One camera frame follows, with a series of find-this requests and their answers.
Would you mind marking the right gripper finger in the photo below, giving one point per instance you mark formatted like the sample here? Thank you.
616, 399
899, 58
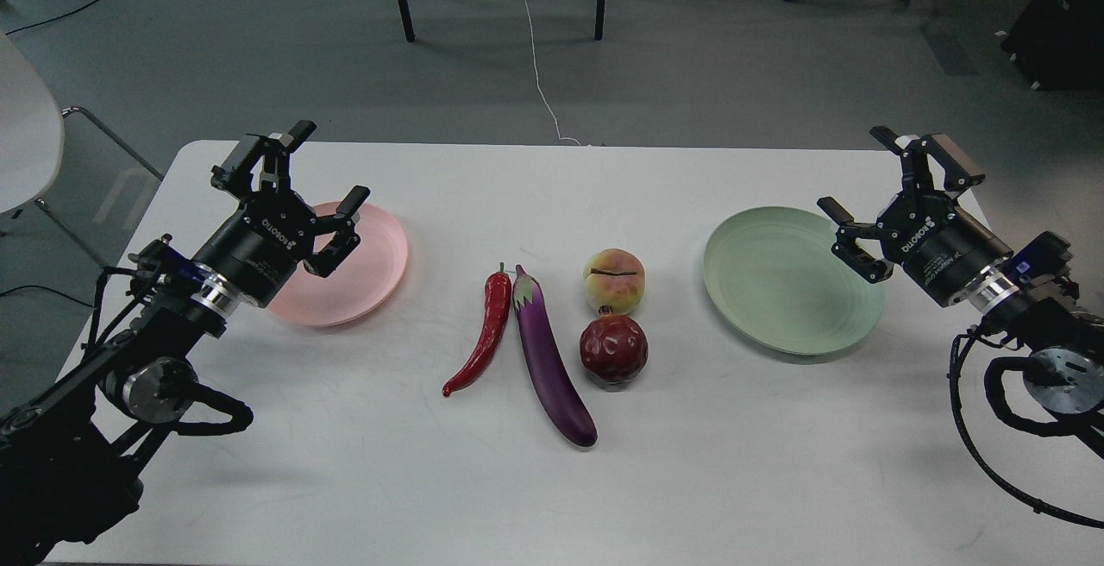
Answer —
930, 163
846, 247

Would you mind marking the red pomegranate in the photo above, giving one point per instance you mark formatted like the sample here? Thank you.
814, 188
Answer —
614, 350

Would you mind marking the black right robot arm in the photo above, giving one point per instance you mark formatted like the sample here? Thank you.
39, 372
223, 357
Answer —
1048, 384

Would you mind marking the yellow pink peach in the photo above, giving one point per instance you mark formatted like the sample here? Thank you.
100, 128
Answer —
614, 282

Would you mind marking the pink plate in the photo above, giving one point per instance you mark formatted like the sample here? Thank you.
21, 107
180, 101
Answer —
364, 281

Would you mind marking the purple eggplant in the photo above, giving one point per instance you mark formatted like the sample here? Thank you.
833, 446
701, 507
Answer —
554, 389

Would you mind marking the red chili pepper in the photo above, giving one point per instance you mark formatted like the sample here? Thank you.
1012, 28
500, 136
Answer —
495, 312

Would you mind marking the white chair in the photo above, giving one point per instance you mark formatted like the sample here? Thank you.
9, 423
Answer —
33, 132

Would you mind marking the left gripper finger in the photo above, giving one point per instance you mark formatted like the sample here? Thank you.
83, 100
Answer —
340, 225
261, 165

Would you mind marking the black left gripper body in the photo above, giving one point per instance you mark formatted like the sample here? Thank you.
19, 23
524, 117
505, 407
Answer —
261, 244

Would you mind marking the black equipment case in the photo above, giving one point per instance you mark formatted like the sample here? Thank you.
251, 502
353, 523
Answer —
1058, 44

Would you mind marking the green plate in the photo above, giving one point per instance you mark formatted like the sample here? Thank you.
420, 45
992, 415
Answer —
770, 273

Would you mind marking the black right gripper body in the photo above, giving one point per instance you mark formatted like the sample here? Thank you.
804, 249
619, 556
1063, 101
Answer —
939, 244

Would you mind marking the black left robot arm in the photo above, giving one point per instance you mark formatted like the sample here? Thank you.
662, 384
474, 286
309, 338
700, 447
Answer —
73, 456

